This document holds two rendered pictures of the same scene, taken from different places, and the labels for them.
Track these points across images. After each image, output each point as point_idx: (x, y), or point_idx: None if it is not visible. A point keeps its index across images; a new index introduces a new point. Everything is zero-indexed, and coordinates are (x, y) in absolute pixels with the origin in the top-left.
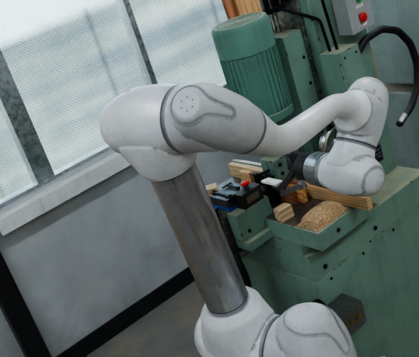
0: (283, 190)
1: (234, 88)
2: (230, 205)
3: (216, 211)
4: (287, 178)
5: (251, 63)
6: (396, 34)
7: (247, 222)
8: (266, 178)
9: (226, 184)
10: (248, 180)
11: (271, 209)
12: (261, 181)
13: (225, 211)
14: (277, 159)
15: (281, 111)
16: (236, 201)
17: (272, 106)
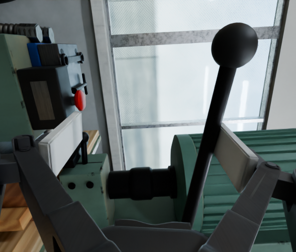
0: (6, 165)
1: (249, 136)
2: (43, 52)
3: (42, 33)
4: (58, 203)
5: None
6: None
7: None
8: (79, 131)
9: (86, 83)
10: (82, 109)
11: (3, 145)
12: (77, 111)
13: (33, 35)
14: (102, 182)
15: (203, 212)
16: (47, 66)
17: (221, 197)
